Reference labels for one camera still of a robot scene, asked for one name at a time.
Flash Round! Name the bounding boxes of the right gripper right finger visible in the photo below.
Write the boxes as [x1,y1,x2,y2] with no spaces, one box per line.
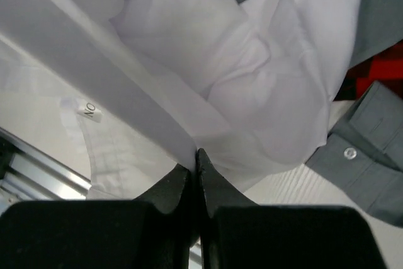
[196,149,386,268]

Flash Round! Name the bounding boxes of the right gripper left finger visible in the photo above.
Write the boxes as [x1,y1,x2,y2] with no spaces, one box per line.
[1,166,193,268]

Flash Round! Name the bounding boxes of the white shirt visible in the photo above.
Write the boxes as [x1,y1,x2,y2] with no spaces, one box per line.
[1,0,361,199]

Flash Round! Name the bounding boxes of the grey button-up shirt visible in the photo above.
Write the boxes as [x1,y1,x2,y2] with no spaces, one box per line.
[207,0,403,229]

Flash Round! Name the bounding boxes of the red black plaid shirt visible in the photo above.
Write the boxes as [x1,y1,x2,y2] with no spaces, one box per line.
[335,40,403,101]

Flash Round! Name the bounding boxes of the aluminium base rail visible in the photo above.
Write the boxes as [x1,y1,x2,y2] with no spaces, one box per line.
[1,129,91,212]

